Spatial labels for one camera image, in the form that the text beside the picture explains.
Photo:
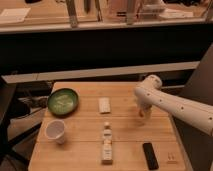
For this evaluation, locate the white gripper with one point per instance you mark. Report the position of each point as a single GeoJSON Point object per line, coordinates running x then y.
{"type": "Point", "coordinates": [145, 112]}

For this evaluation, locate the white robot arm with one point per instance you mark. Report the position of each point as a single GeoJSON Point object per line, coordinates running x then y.
{"type": "Point", "coordinates": [148, 94]}

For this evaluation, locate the green ceramic bowl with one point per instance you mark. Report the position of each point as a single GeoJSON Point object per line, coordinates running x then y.
{"type": "Point", "coordinates": [62, 102]}

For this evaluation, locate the white rectangular sponge block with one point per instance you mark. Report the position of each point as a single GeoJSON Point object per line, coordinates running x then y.
{"type": "Point", "coordinates": [104, 105]}

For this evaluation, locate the small white bottle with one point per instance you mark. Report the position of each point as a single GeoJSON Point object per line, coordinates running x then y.
{"type": "Point", "coordinates": [107, 133]}

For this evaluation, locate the black remote control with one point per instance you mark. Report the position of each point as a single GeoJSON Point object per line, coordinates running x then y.
{"type": "Point", "coordinates": [150, 156]}

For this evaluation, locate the white paper cup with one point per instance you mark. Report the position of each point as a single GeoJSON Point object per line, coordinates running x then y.
{"type": "Point", "coordinates": [55, 131]}

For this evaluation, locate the black office chair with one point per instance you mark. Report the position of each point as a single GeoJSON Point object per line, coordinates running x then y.
{"type": "Point", "coordinates": [11, 107]}

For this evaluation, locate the white paper sheet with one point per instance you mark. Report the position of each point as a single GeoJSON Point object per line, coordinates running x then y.
{"type": "Point", "coordinates": [14, 15]}

